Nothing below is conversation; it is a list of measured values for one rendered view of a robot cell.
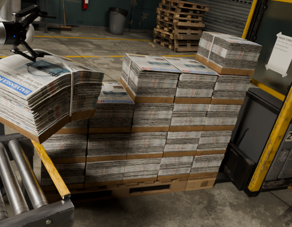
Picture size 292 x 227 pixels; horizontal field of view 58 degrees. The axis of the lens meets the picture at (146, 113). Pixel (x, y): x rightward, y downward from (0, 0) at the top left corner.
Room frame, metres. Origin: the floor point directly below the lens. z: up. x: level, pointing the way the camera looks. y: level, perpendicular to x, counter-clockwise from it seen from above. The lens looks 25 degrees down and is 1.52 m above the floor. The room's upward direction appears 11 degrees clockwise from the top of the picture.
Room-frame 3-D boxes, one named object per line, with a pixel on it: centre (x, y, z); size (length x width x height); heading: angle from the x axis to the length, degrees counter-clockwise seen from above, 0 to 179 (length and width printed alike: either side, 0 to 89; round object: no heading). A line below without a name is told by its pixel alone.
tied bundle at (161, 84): (1.81, 0.04, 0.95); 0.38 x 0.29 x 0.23; 24
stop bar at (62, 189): (0.87, 0.36, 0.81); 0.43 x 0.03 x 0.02; 40
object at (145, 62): (1.79, 0.02, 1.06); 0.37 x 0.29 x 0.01; 24
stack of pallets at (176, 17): (8.53, -0.51, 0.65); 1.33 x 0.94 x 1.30; 134
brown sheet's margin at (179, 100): (1.93, -0.24, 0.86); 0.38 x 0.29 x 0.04; 24
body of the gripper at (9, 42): (0.89, 0.49, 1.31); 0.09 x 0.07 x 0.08; 153
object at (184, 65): (1.91, -0.24, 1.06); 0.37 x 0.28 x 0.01; 24
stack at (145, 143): (1.76, 0.15, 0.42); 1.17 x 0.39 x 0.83; 113
